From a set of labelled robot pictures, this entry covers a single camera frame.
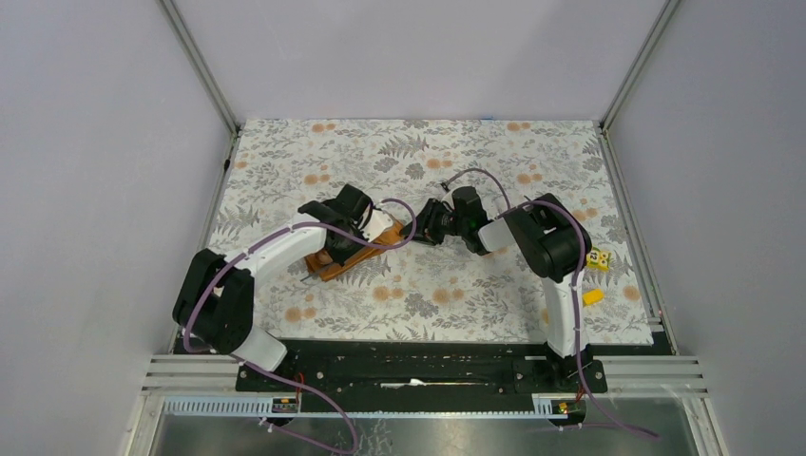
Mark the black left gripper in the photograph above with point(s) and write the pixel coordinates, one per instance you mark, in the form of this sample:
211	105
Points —
343	256

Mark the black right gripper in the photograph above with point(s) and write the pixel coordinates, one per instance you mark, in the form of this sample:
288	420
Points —
424	227

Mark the orange cloth napkin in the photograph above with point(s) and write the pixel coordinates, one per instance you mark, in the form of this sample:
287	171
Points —
331	272

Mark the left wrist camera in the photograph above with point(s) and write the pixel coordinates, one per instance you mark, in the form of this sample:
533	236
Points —
375	224

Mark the small yellow toy block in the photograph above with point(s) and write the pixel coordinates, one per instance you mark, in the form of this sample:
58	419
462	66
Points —
598	259

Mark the floral tablecloth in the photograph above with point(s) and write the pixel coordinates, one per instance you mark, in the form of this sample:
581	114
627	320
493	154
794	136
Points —
417	292

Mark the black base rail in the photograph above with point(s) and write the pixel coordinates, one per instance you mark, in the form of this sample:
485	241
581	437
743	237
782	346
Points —
411	377

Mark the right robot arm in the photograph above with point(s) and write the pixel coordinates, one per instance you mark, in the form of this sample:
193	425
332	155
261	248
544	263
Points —
553	243

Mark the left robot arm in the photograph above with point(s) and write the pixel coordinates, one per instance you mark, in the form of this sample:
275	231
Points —
216	300

